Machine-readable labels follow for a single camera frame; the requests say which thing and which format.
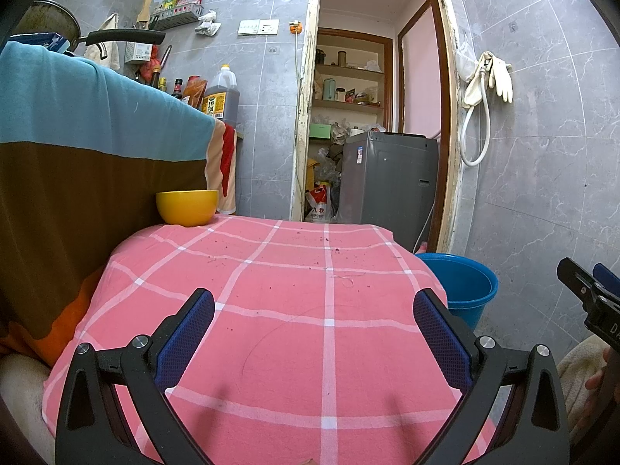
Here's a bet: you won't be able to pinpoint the wooden door frame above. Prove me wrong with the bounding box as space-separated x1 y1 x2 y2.
291 0 459 255

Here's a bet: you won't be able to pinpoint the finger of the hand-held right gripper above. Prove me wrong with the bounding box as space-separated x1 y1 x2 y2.
556 257 606 312
593 262 620 297

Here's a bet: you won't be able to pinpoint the white crumpled rag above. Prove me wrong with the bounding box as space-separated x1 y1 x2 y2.
195 9 222 38

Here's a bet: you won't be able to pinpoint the white washing machine cable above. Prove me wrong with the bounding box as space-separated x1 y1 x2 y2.
412 200 437 253

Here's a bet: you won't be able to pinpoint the grey washing machine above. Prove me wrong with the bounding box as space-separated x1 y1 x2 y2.
338 131 441 253

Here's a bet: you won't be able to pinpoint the large metal pot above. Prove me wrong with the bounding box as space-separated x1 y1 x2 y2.
14 0 81 45

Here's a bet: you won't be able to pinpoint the wooden wall shelf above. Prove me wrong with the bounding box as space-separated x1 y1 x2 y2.
312 29 393 110

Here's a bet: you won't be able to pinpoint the white red sack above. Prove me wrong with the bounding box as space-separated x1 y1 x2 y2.
305 184 335 224

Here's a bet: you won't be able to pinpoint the black handled pan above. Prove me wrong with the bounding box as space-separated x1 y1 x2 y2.
72 29 167 52

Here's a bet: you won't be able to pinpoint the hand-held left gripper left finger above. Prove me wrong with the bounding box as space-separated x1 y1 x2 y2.
55 288 216 465

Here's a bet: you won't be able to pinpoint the orange snack bag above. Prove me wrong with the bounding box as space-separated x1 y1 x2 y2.
184 76 214 110

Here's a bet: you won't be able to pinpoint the blue brown striped towel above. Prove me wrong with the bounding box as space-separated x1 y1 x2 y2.
0 40 238 370

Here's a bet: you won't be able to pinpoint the yellow bowl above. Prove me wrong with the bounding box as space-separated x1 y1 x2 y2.
155 190 220 227

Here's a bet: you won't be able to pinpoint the person's right hand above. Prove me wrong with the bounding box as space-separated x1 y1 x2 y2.
584 346 612 394

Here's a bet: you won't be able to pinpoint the cooking oil bottle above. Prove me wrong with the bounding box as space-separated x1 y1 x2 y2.
201 63 241 127

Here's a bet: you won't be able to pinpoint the beige hanging cloth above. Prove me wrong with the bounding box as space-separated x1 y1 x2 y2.
84 12 121 71

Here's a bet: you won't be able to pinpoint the cream rubber glove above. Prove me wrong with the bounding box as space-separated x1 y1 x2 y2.
487 55 515 104
463 50 491 108

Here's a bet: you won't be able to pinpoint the blue plastic bucket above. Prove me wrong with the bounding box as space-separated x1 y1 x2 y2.
414 252 499 331

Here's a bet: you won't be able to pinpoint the thin white wall cable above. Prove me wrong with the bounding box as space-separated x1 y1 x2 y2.
292 34 305 197

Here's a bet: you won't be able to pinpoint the white utensil holder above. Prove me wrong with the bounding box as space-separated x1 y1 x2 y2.
124 40 156 64

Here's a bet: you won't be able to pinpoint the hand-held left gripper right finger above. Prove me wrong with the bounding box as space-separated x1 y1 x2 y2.
413 288 571 465

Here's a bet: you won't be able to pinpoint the white rounded object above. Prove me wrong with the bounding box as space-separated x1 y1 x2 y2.
0 353 57 465

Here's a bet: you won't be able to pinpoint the pink checked tablecloth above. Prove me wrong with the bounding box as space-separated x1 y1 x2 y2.
41 215 491 465

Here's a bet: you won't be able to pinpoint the white hose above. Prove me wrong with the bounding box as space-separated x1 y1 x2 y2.
458 65 492 166

